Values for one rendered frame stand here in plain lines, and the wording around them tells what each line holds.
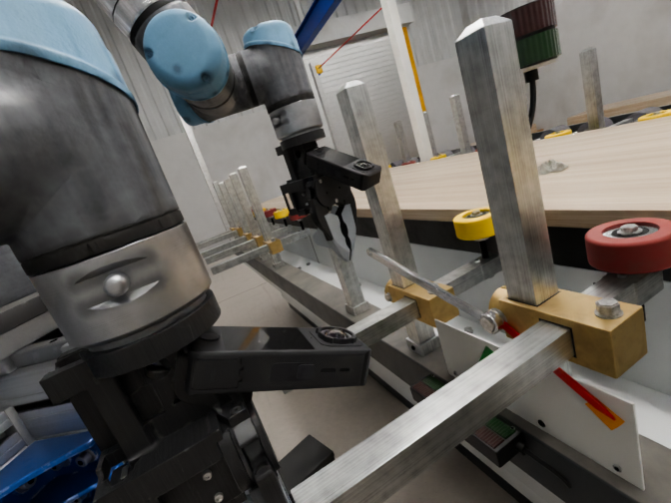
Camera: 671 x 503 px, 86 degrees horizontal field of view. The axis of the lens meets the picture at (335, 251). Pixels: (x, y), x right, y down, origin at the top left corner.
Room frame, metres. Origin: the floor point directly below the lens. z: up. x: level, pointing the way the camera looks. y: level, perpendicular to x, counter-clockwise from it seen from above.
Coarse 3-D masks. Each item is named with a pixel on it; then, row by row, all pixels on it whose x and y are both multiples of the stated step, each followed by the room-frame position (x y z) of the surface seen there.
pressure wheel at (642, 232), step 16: (608, 224) 0.38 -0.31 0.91; (624, 224) 0.37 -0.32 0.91; (640, 224) 0.36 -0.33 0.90; (656, 224) 0.34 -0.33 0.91; (592, 240) 0.35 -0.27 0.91; (608, 240) 0.34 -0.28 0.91; (624, 240) 0.33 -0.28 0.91; (640, 240) 0.32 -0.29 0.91; (656, 240) 0.31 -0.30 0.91; (592, 256) 0.35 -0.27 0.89; (608, 256) 0.34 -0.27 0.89; (624, 256) 0.32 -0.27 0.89; (640, 256) 0.32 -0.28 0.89; (656, 256) 0.31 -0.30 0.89; (624, 272) 0.32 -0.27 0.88; (640, 272) 0.32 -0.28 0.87
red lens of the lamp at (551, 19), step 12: (540, 0) 0.34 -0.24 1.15; (552, 0) 0.34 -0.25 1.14; (516, 12) 0.34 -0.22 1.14; (528, 12) 0.34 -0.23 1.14; (540, 12) 0.34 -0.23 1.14; (552, 12) 0.34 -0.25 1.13; (516, 24) 0.34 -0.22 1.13; (528, 24) 0.34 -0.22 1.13; (540, 24) 0.33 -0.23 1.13; (552, 24) 0.34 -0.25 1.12; (516, 36) 0.34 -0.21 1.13
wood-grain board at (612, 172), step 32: (608, 128) 1.03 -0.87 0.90; (640, 128) 0.88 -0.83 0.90; (448, 160) 1.56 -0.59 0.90; (544, 160) 0.88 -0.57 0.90; (576, 160) 0.77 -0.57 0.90; (608, 160) 0.68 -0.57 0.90; (640, 160) 0.61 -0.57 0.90; (352, 192) 1.57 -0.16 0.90; (416, 192) 1.04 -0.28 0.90; (448, 192) 0.89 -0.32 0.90; (480, 192) 0.77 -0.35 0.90; (544, 192) 0.61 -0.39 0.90; (576, 192) 0.55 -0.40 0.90; (608, 192) 0.50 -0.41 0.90; (640, 192) 0.46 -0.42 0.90; (576, 224) 0.48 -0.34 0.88
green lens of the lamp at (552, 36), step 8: (544, 32) 0.34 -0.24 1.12; (552, 32) 0.34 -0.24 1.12; (520, 40) 0.34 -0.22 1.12; (528, 40) 0.34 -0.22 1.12; (536, 40) 0.34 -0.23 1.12; (544, 40) 0.34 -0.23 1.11; (552, 40) 0.34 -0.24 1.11; (520, 48) 0.34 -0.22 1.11; (528, 48) 0.34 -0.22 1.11; (536, 48) 0.34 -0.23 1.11; (544, 48) 0.33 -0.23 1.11; (552, 48) 0.34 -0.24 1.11; (560, 48) 0.34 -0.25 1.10; (520, 56) 0.34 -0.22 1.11; (528, 56) 0.34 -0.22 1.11; (536, 56) 0.34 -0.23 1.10; (544, 56) 0.34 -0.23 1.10; (552, 56) 0.34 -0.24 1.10; (520, 64) 0.34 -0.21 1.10; (528, 64) 0.34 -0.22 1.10
